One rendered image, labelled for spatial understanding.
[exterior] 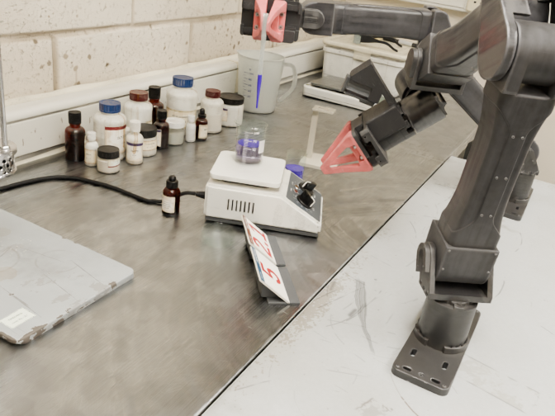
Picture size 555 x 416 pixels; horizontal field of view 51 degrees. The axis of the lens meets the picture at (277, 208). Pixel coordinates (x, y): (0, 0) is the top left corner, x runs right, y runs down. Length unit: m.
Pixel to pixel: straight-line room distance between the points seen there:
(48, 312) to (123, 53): 0.77
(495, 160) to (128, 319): 0.47
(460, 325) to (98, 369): 0.43
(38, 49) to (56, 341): 0.66
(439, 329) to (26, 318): 0.50
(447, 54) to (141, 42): 0.82
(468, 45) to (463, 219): 0.21
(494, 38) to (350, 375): 0.41
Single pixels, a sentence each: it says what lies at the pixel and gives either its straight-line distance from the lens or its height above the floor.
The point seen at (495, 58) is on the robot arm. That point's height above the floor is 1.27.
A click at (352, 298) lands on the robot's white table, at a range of 0.86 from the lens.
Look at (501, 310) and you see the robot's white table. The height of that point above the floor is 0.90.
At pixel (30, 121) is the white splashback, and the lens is 1.20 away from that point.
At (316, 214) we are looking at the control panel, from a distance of 1.00.
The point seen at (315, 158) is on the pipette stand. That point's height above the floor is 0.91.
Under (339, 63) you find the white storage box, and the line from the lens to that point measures 2.07.
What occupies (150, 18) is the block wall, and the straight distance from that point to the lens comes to 1.46.
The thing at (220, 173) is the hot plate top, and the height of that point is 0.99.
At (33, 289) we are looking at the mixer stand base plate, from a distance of 0.82.
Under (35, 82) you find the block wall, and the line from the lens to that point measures 1.25.
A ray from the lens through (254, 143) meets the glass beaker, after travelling 1.00.
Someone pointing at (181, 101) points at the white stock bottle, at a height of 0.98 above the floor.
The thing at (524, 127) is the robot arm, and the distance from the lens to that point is 0.67.
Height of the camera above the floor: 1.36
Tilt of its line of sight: 25 degrees down
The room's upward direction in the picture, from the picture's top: 8 degrees clockwise
